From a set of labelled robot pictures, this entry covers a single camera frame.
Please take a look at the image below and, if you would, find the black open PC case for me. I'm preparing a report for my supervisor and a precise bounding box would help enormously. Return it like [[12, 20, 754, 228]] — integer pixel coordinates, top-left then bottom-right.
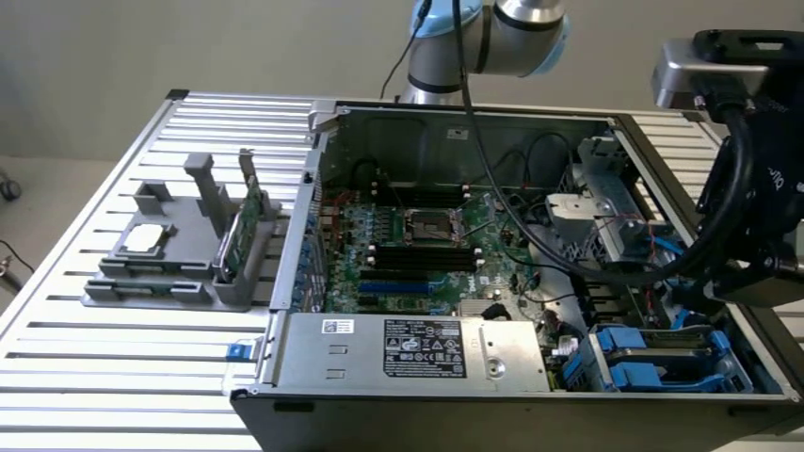
[[228, 99, 804, 452]]

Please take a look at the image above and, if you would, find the blue wire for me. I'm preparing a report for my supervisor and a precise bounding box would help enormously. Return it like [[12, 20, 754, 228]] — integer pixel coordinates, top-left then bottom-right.
[[652, 234, 700, 331]]

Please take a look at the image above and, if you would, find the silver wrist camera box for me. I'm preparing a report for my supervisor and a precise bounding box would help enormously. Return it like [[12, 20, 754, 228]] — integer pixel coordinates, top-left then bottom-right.
[[650, 38, 772, 113]]

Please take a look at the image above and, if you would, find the grey parts rack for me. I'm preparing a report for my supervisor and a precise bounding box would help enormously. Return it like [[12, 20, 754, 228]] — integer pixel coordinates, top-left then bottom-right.
[[82, 151, 294, 315]]

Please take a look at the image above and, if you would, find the CPU socket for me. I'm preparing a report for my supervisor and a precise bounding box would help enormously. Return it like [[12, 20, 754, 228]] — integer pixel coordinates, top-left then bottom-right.
[[402, 206, 470, 249]]

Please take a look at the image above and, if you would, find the black expansion slot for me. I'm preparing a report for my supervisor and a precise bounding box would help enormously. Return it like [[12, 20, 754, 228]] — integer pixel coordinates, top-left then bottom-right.
[[359, 269, 443, 283]]

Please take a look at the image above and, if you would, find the thin black wire loop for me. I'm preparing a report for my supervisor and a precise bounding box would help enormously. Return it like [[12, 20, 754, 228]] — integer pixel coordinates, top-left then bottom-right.
[[526, 132, 575, 190]]

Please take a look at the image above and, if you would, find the thick black camera cable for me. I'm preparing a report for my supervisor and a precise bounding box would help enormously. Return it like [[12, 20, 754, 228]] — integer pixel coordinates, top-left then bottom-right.
[[448, 0, 756, 286]]

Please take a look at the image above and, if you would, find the black background cable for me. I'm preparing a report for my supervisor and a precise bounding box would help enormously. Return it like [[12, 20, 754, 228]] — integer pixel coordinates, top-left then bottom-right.
[[0, 238, 39, 289]]

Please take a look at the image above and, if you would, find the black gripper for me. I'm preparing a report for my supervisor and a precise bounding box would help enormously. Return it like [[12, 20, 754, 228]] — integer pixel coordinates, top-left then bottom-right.
[[694, 59, 804, 310]]

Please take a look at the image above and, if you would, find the dark background object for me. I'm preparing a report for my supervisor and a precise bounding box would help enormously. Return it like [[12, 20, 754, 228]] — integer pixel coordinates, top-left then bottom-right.
[[0, 168, 26, 203]]

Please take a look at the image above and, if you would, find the green RAM stick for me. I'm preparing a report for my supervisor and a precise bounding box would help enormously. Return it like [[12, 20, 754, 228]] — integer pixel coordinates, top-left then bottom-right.
[[123, 264, 191, 276]]

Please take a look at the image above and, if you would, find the silver drive cage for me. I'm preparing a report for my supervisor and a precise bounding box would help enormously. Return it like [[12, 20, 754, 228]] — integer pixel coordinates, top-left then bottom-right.
[[544, 135, 674, 265]]

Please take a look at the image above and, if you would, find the blue disk bay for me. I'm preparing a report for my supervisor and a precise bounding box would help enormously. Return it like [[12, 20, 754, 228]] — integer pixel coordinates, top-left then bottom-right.
[[580, 322, 763, 395]]

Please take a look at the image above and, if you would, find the green motherboard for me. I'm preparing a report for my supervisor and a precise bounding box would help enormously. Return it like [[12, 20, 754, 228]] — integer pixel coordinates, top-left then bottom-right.
[[314, 186, 567, 326]]

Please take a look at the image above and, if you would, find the silver power supply unit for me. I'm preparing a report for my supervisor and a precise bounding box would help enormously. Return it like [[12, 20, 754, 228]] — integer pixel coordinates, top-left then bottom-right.
[[270, 313, 555, 395]]

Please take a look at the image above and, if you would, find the silver chipset heat sink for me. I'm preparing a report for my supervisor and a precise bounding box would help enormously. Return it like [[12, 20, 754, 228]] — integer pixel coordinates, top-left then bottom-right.
[[460, 299, 511, 322]]

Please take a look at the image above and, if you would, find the black wrist mount bracket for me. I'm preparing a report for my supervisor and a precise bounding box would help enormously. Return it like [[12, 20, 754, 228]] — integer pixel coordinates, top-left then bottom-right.
[[690, 27, 804, 66]]

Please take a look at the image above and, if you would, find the blue expansion slot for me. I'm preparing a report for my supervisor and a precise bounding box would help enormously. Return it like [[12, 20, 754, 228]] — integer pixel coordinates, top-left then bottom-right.
[[359, 281, 438, 295]]

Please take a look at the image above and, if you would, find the silver CPU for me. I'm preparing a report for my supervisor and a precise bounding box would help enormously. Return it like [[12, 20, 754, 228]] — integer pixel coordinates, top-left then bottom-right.
[[120, 223, 180, 256]]

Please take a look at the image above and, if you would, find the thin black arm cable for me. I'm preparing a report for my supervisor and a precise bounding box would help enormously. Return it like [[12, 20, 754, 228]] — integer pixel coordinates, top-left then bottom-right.
[[379, 0, 435, 98]]

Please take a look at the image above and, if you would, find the green graphics card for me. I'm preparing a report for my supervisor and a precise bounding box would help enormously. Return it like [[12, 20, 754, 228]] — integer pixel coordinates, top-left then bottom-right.
[[238, 147, 270, 279]]

